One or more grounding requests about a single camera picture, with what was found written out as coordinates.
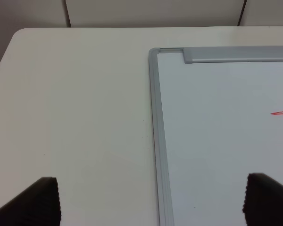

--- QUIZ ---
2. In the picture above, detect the white whiteboard with grey frame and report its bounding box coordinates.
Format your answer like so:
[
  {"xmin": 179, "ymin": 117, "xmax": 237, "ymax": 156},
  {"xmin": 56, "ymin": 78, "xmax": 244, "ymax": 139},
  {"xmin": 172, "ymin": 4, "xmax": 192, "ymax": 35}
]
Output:
[{"xmin": 149, "ymin": 46, "xmax": 283, "ymax": 226}]

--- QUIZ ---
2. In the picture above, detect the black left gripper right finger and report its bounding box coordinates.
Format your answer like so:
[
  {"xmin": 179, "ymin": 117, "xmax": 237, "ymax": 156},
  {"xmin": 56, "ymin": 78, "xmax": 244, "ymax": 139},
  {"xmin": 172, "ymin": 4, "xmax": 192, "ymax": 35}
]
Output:
[{"xmin": 242, "ymin": 173, "xmax": 283, "ymax": 226}]

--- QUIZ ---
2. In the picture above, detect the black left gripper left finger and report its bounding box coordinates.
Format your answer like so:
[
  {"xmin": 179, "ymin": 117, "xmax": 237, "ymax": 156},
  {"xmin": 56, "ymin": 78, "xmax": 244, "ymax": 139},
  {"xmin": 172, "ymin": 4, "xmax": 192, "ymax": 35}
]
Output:
[{"xmin": 0, "ymin": 177, "xmax": 61, "ymax": 226}]

